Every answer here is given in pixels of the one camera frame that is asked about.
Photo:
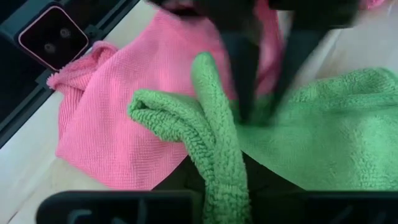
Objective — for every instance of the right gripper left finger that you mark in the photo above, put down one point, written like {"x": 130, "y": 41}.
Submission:
{"x": 183, "y": 179}

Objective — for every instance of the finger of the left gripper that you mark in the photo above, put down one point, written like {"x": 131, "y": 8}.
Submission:
{"x": 295, "y": 62}
{"x": 244, "y": 77}

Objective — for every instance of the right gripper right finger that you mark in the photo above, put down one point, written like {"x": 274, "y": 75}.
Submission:
{"x": 264, "y": 180}

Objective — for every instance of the green microfiber towel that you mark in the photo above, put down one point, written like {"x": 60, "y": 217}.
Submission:
{"x": 326, "y": 130}

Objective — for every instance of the pink microfiber towel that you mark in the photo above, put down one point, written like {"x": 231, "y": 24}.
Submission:
{"x": 124, "y": 124}
{"x": 373, "y": 3}

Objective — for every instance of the black dual-lens camera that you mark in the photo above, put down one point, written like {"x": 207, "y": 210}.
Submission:
{"x": 53, "y": 37}

